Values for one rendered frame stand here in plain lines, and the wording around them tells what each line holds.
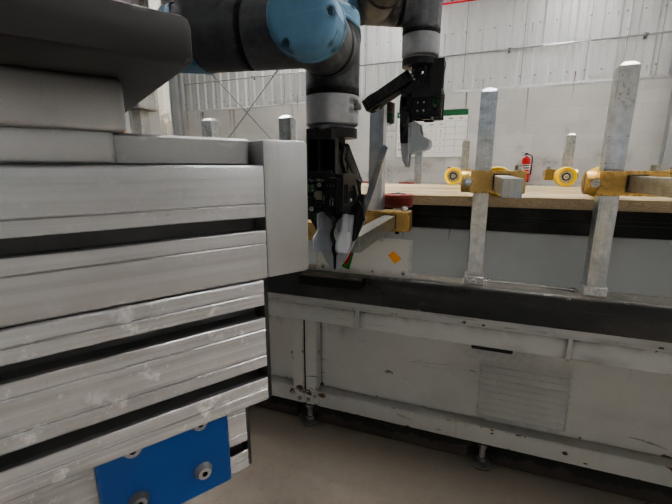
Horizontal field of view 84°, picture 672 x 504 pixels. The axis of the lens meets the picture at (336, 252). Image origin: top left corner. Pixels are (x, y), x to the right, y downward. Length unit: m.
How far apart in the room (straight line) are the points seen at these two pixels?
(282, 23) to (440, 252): 0.88
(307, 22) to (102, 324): 0.33
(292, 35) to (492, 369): 1.13
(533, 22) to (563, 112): 1.66
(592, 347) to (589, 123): 7.31
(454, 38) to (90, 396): 8.45
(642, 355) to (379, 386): 0.77
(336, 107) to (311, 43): 0.13
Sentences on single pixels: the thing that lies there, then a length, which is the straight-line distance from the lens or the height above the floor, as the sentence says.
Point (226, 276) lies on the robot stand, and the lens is 0.24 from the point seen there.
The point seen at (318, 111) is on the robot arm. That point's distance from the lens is 0.54.
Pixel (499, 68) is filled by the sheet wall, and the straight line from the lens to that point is 8.31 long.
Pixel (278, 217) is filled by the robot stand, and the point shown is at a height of 0.94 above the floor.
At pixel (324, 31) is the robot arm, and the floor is 1.11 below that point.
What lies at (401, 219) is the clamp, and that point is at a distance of 0.95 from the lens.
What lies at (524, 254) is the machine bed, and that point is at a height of 0.74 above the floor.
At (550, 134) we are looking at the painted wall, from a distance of 8.16.
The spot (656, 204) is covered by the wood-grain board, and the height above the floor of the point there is 0.89.
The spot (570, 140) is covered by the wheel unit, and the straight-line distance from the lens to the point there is 2.06.
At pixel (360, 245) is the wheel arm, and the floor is 0.84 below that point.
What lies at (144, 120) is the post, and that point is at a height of 1.12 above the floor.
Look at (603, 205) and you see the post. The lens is 0.97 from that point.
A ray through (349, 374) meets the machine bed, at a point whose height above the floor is 0.24.
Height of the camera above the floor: 0.98
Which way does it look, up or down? 13 degrees down
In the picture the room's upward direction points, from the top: straight up
